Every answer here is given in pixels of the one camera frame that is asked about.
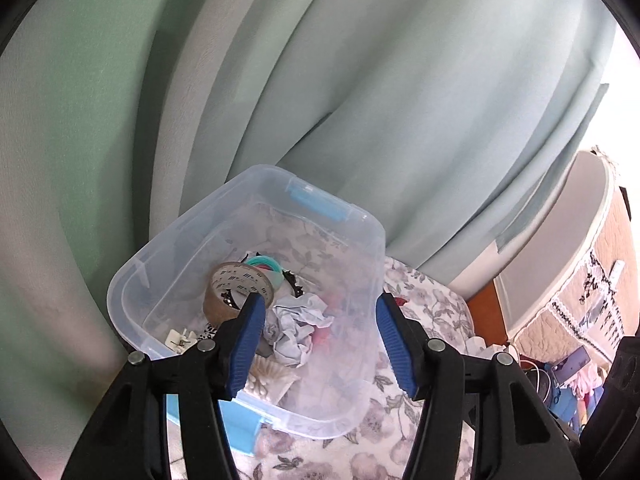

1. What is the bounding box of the small white plastic clip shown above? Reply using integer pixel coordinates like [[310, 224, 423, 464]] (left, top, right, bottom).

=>
[[165, 327, 199, 351]]

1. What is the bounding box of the cotton swab pack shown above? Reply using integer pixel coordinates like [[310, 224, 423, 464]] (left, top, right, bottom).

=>
[[245, 357, 297, 402]]

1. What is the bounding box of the white power strip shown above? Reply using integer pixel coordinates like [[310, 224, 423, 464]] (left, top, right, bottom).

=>
[[462, 337, 509, 359]]

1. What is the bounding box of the white bed frame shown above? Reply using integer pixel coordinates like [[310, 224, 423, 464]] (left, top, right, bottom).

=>
[[495, 150, 617, 342]]

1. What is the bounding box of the brown packing tape roll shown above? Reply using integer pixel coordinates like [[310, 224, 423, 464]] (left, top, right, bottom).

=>
[[202, 261, 277, 329]]

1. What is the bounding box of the smartphone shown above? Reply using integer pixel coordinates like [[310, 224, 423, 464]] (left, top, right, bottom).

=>
[[555, 346, 591, 382]]

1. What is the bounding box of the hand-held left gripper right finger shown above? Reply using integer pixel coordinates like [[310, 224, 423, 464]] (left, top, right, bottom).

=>
[[375, 291, 583, 480]]

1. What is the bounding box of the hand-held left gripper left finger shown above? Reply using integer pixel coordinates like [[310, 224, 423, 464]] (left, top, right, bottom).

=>
[[60, 291, 267, 480]]

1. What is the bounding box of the blue container lid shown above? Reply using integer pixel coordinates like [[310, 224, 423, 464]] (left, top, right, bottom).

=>
[[165, 392, 264, 457]]

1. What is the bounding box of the blue cloth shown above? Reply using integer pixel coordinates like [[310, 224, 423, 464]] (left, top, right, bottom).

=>
[[545, 365, 584, 422]]

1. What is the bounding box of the light blue paper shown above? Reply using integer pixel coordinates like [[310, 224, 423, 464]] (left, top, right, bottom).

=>
[[262, 292, 337, 369]]

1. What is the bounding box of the clear plastic container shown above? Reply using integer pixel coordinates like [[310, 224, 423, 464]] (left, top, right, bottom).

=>
[[107, 164, 386, 440]]

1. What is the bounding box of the light green curtain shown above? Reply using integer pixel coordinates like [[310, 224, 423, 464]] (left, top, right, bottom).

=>
[[145, 0, 621, 291]]

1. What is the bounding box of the beige quilted bedspread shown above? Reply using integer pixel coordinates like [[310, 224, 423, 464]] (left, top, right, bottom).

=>
[[510, 147, 640, 377]]

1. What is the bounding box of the white cable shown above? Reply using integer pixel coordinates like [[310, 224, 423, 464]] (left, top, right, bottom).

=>
[[519, 359, 552, 402]]

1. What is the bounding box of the grey floral blanket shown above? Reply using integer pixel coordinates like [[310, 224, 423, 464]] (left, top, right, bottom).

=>
[[167, 255, 501, 480]]

